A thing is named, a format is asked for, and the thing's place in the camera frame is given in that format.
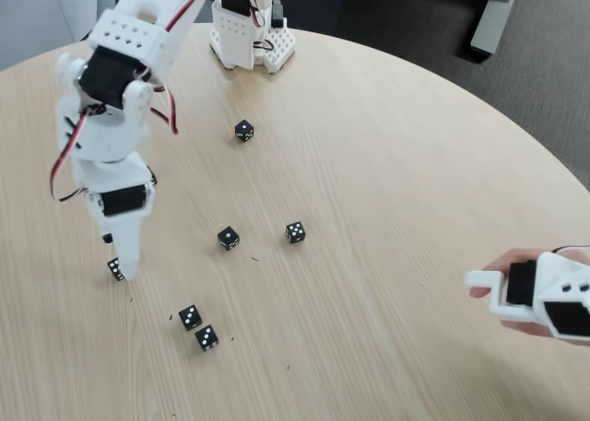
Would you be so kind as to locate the white leader arm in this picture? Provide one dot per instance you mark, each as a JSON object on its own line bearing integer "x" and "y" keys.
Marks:
{"x": 567, "y": 278}

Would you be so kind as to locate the person's hand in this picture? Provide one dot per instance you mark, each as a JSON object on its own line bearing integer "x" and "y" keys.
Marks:
{"x": 521, "y": 257}

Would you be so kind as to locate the dark grey chair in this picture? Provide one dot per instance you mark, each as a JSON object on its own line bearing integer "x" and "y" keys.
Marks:
{"x": 203, "y": 11}

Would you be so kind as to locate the black die showing five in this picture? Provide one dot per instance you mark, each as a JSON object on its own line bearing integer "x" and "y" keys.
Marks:
{"x": 295, "y": 232}

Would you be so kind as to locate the white cabinet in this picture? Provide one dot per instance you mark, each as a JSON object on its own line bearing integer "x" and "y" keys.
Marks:
{"x": 37, "y": 15}

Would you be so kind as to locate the grey desk leg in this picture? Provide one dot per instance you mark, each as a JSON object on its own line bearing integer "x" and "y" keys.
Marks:
{"x": 488, "y": 25}

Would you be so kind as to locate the black die showing six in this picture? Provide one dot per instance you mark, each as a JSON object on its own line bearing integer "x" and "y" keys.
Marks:
{"x": 114, "y": 269}

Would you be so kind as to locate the black die showing three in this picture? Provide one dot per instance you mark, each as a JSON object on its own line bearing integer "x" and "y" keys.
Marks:
{"x": 206, "y": 338}
{"x": 190, "y": 317}

